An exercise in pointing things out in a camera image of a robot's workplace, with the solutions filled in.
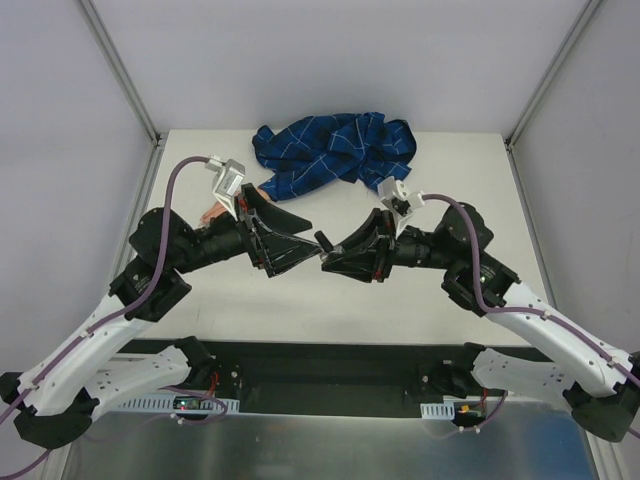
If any glitter nail polish bottle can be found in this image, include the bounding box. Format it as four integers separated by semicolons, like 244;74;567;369
321;250;341;263

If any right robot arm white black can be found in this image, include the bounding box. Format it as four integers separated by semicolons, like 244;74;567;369
315;204;639;443

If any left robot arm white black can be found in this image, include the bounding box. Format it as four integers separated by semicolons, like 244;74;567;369
1;184;320;450

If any mannequin hand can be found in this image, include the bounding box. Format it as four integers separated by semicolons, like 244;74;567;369
200;202;227;225

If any blue plaid shirt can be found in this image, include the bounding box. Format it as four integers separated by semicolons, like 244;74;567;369
252;112;417;202

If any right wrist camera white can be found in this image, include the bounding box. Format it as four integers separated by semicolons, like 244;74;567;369
377;177;425;230

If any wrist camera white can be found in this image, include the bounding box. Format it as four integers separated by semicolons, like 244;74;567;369
377;177;425;230
205;155;246;219

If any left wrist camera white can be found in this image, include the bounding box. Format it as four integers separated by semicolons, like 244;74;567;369
205;155;246;219

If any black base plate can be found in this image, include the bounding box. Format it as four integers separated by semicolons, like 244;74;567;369
119;337;481;416

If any right white cable duct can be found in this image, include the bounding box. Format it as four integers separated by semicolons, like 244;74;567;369
420;401;456;421

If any white cable duct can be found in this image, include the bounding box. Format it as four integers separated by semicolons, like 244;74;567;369
108;393;240;414
420;401;456;421

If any right aluminium frame post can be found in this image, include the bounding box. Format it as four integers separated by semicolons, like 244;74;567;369
504;0;607;152

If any aluminium frame post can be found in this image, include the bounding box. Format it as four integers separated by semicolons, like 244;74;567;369
74;0;162;146
504;0;607;152

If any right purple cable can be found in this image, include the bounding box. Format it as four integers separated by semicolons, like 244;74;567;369
422;192;640;386

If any left white cable duct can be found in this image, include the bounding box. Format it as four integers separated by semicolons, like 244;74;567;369
108;393;240;414

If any left aluminium frame post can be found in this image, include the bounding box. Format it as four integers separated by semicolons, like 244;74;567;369
74;0;162;146

